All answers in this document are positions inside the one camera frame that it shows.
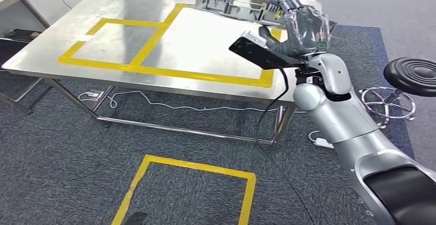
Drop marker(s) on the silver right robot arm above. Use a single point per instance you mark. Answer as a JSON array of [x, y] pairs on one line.
[[340, 118]]

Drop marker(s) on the steel workbench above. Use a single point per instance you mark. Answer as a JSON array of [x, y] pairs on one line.
[[211, 46]]

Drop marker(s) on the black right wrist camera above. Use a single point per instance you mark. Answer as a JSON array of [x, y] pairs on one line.
[[252, 53]]

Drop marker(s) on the black stool seat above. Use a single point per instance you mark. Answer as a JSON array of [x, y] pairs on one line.
[[412, 75]]

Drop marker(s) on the white power strip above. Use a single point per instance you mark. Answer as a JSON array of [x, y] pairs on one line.
[[323, 143], [92, 95]]

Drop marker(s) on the chrome stool base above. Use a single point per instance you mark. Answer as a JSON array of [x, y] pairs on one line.
[[388, 106]]

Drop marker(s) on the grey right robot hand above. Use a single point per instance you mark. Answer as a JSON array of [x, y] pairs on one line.
[[310, 33]]

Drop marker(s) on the silver wheel hubcap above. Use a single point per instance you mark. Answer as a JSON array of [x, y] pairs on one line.
[[231, 7]]

